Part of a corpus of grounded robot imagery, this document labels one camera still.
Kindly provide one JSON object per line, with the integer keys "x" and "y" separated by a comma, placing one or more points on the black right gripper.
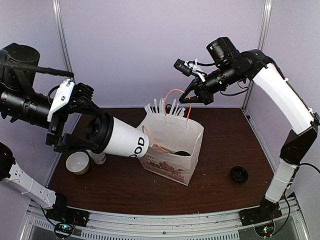
{"x": 204, "y": 94}

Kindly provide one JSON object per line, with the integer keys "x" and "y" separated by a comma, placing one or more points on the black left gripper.
{"x": 70, "y": 142}

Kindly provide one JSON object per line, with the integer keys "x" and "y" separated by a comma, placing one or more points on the black cup lid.
{"x": 99, "y": 131}
{"x": 181, "y": 153}

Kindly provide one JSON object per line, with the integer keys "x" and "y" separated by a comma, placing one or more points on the single white paper cup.
{"x": 127, "y": 141}

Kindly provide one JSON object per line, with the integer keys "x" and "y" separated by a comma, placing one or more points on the white printed paper bag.
{"x": 168, "y": 134}

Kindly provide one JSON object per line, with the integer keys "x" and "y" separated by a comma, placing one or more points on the stack of black cup lids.
{"x": 239, "y": 175}

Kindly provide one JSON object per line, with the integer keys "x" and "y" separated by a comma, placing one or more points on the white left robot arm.
{"x": 19, "y": 101}

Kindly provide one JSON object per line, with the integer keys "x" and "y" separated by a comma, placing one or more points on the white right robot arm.
{"x": 253, "y": 65}

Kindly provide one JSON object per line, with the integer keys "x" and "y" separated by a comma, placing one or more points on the bundle of wrapped white straws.
{"x": 158, "y": 106}

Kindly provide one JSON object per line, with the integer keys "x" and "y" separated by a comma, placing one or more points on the white ceramic bowl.
{"x": 78, "y": 163}

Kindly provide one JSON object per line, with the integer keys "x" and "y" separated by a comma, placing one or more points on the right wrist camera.
{"x": 190, "y": 68}

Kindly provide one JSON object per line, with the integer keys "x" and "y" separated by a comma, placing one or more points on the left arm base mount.
{"x": 64, "y": 224}

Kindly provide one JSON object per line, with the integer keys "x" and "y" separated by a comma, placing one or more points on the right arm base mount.
{"x": 261, "y": 219}

